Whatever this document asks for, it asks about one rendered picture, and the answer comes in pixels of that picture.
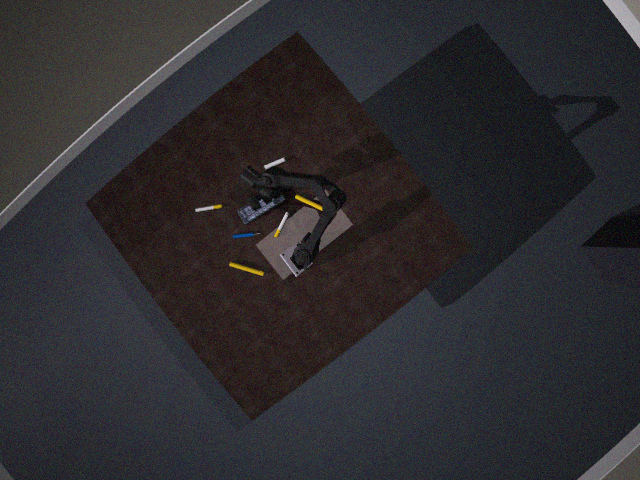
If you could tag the blue stylus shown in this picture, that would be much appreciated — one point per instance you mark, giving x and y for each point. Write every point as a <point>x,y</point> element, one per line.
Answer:
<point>243,235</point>

